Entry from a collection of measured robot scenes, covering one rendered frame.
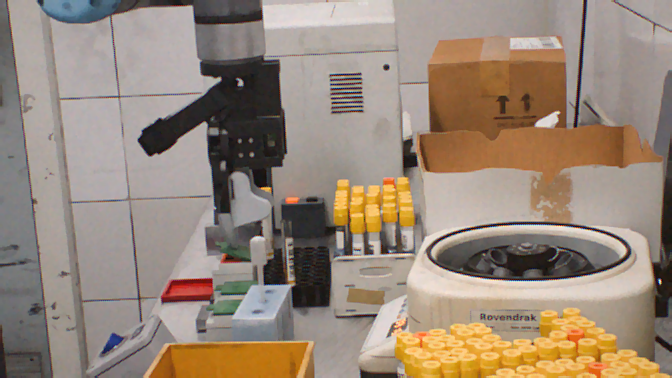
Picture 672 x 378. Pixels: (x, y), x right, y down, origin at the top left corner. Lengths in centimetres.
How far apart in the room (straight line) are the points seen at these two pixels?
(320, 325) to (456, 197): 23
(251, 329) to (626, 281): 35
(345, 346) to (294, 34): 55
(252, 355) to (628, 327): 34
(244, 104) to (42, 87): 179
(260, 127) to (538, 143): 51
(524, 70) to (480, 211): 67
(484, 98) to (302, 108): 47
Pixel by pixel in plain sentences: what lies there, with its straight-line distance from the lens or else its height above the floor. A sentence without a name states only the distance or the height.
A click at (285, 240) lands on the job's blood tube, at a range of 150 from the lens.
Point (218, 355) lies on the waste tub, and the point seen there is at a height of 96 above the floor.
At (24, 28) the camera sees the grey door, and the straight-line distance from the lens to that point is 315.
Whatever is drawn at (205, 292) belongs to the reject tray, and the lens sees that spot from 159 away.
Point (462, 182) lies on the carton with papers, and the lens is 152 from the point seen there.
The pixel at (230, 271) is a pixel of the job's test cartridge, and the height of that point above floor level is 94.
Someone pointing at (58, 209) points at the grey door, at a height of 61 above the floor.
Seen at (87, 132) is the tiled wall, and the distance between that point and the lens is 322.
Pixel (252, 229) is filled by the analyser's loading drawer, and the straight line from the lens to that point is 167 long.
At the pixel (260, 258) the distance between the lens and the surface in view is 121.
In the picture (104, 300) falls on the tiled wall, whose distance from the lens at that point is 333.
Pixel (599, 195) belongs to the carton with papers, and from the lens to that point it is 154.
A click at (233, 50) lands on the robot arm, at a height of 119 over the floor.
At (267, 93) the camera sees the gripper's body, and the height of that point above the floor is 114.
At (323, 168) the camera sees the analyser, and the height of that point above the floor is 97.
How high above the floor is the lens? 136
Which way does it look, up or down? 15 degrees down
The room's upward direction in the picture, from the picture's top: 3 degrees counter-clockwise
